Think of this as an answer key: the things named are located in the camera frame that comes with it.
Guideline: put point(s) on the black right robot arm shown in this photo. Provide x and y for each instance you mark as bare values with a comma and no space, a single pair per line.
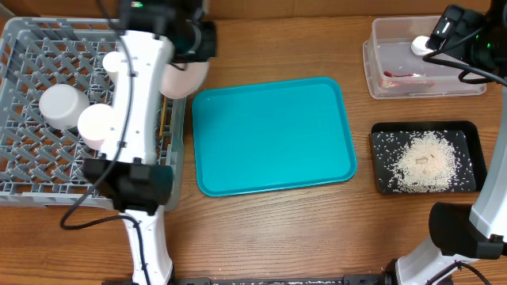
460,234

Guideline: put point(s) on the white round plate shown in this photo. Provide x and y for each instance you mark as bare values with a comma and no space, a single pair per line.
177,84

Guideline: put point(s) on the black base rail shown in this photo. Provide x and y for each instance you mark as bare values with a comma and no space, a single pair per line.
368,279

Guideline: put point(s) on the white tissue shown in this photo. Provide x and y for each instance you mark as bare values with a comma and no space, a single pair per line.
419,46

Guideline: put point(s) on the red snack wrapper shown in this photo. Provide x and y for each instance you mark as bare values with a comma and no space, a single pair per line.
402,80

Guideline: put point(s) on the spilled rice pile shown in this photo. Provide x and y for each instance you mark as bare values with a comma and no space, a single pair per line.
410,162

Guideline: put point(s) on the clear plastic storage bin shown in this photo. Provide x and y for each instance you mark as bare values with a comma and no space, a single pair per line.
388,48

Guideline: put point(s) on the white cup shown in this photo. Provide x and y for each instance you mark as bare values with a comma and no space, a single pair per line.
112,63

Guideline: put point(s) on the pink cup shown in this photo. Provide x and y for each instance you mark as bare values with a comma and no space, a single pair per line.
95,126

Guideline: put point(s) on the teal plastic serving tray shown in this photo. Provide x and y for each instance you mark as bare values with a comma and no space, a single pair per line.
271,136

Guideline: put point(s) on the grey ceramic bowl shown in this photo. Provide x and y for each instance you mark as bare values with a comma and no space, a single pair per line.
61,106

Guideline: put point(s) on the wooden chopstick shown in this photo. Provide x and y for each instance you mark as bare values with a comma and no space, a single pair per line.
163,117

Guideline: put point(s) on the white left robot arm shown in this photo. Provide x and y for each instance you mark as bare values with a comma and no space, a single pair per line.
150,35

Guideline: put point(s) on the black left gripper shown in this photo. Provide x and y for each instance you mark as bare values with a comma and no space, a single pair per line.
208,51

